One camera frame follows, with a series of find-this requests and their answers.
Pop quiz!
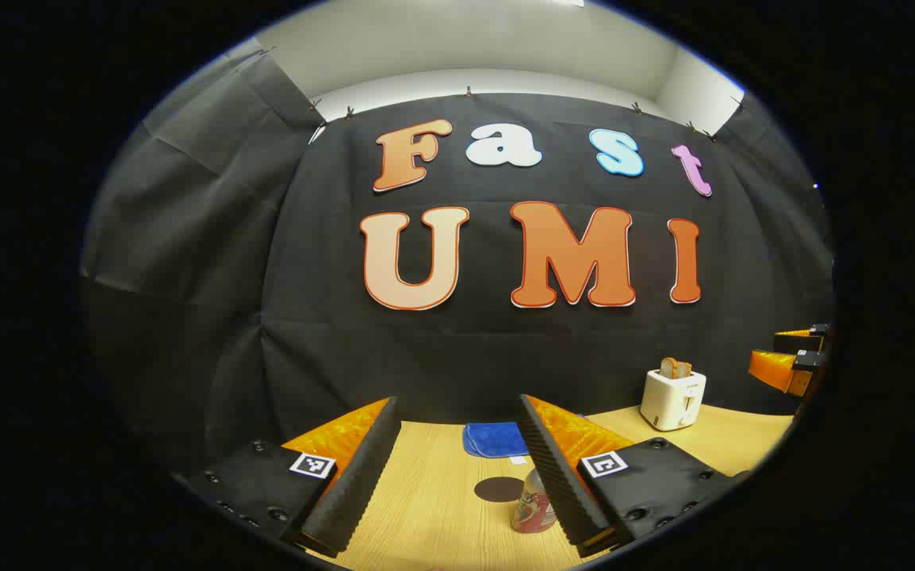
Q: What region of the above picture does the white toaster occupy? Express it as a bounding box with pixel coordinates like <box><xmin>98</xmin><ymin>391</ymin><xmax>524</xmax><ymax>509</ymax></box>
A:
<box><xmin>639</xmin><ymin>369</ymin><xmax>707</xmax><ymax>432</ymax></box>

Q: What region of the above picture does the dark round coaster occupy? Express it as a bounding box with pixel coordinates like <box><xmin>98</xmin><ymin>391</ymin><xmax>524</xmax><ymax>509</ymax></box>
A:
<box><xmin>473</xmin><ymin>476</ymin><xmax>526</xmax><ymax>504</ymax></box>

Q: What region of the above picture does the silver water bottle red label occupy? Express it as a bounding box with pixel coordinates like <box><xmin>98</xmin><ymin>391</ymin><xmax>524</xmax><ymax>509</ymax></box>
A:
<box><xmin>510</xmin><ymin>468</ymin><xmax>558</xmax><ymax>535</ymax></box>

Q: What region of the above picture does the black backdrop cloth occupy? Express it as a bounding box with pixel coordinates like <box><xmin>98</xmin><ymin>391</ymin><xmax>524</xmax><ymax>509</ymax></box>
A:
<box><xmin>81</xmin><ymin>49</ymin><xmax>835</xmax><ymax>477</ymax></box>

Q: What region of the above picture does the blue folded cloth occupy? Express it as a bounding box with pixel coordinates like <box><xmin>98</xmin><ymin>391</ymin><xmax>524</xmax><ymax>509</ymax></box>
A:
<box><xmin>462</xmin><ymin>422</ymin><xmax>530</xmax><ymax>458</ymax></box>

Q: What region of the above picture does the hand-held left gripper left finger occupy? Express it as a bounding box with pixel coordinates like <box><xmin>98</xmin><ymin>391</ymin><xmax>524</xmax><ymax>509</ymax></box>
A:
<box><xmin>188</xmin><ymin>395</ymin><xmax>403</xmax><ymax>558</ymax></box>

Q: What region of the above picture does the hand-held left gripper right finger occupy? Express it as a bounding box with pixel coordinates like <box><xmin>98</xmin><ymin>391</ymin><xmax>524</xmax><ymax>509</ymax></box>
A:
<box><xmin>516</xmin><ymin>393</ymin><xmax>752</xmax><ymax>558</ymax></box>

